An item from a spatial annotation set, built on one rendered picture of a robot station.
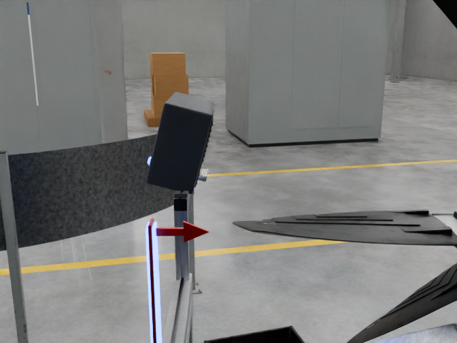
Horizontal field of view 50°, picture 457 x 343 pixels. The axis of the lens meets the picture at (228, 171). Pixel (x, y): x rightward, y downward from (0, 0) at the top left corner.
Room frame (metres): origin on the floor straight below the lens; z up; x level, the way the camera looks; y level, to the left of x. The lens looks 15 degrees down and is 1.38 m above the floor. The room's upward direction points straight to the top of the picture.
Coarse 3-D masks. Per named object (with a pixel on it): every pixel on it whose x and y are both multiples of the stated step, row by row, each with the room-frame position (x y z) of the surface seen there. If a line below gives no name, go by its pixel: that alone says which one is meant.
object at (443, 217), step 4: (452, 212) 0.55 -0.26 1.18; (436, 216) 0.54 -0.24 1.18; (440, 216) 0.54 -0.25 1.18; (444, 216) 0.54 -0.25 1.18; (448, 216) 0.54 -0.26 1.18; (452, 216) 0.54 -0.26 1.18; (444, 220) 0.53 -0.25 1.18; (448, 220) 0.53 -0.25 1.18; (452, 220) 0.53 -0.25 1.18; (456, 220) 0.53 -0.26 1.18; (448, 224) 0.52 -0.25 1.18; (452, 224) 0.52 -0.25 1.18; (456, 224) 0.52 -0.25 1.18; (452, 228) 0.50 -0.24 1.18; (456, 228) 0.50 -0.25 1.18; (456, 232) 0.49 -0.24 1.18
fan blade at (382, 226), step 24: (288, 216) 0.56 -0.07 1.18; (312, 216) 0.53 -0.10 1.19; (336, 216) 0.52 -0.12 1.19; (360, 216) 0.52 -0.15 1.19; (384, 216) 0.52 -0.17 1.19; (408, 216) 0.52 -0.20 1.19; (432, 216) 0.53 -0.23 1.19; (336, 240) 0.43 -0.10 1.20; (360, 240) 0.43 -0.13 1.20; (384, 240) 0.44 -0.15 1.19; (408, 240) 0.45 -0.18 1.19; (432, 240) 0.46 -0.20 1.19; (456, 240) 0.46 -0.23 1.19
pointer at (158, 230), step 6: (186, 222) 0.50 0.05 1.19; (156, 228) 0.50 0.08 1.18; (162, 228) 0.50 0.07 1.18; (168, 228) 0.50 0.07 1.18; (174, 228) 0.50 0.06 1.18; (180, 228) 0.50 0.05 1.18; (186, 228) 0.50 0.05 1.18; (192, 228) 0.50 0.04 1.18; (198, 228) 0.50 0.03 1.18; (156, 234) 0.50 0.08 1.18; (162, 234) 0.50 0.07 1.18; (168, 234) 0.50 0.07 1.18; (174, 234) 0.50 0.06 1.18; (180, 234) 0.50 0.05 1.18; (186, 234) 0.50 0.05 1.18; (192, 234) 0.50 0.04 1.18; (198, 234) 0.50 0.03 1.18; (186, 240) 0.50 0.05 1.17
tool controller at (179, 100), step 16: (176, 96) 1.23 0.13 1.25; (192, 96) 1.32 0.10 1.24; (176, 112) 1.07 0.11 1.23; (192, 112) 1.07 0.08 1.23; (208, 112) 1.09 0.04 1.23; (160, 128) 1.07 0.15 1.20; (176, 128) 1.07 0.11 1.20; (192, 128) 1.07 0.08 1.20; (208, 128) 1.08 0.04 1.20; (160, 144) 1.07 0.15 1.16; (176, 144) 1.07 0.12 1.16; (192, 144) 1.07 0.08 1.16; (160, 160) 1.07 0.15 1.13; (176, 160) 1.07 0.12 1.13; (192, 160) 1.07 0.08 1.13; (160, 176) 1.07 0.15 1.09; (176, 176) 1.07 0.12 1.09; (192, 176) 1.07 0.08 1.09; (192, 192) 1.08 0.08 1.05
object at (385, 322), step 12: (456, 264) 0.64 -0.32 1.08; (444, 276) 0.63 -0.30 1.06; (456, 276) 0.60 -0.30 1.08; (420, 288) 0.68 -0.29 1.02; (432, 288) 0.63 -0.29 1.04; (444, 288) 0.59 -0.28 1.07; (456, 288) 0.57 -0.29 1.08; (408, 300) 0.67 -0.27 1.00; (420, 300) 0.63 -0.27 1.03; (432, 300) 0.59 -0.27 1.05; (444, 300) 0.57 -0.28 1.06; (456, 300) 0.55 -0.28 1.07; (396, 312) 0.66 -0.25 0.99; (408, 312) 0.62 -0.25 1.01; (420, 312) 0.59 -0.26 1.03; (384, 324) 0.64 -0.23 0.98; (396, 324) 0.61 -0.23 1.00; (360, 336) 0.66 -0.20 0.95; (372, 336) 0.63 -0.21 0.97
